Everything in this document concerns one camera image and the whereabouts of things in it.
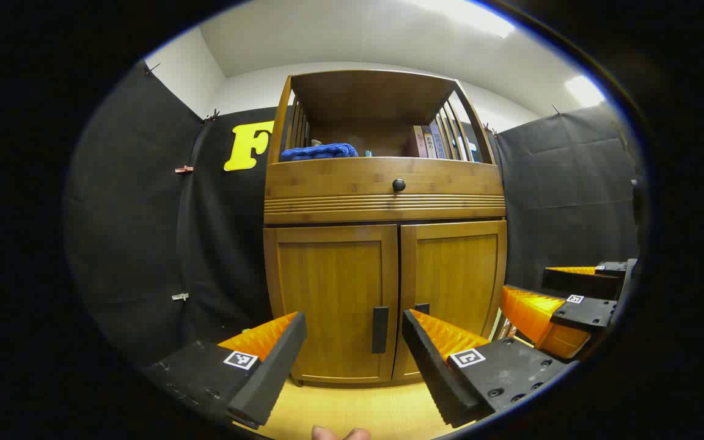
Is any wooden shoe cabinet door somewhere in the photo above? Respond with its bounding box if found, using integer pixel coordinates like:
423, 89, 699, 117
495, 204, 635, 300
394, 221, 507, 381
265, 225, 399, 384

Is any wooden drawer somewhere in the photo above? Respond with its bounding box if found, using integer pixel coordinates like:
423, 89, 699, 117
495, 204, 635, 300
265, 158, 505, 215

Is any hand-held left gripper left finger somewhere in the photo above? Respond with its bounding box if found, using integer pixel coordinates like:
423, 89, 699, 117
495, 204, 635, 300
141, 312, 307, 430

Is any ceiling light panel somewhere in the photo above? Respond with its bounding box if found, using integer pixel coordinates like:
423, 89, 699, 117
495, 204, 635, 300
413, 0, 515, 39
566, 75, 606, 108

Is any blue towel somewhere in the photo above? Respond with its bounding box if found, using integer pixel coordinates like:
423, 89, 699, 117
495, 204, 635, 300
280, 143, 359, 162

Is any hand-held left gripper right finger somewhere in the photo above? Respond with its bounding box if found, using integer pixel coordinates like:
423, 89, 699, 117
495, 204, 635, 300
401, 309, 579, 428

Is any black backdrop cloth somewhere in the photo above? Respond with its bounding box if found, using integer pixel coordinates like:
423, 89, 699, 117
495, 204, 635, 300
65, 61, 643, 367

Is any wooden double-door shoe cabinet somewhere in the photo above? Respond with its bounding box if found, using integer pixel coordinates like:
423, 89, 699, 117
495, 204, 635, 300
263, 69, 508, 387

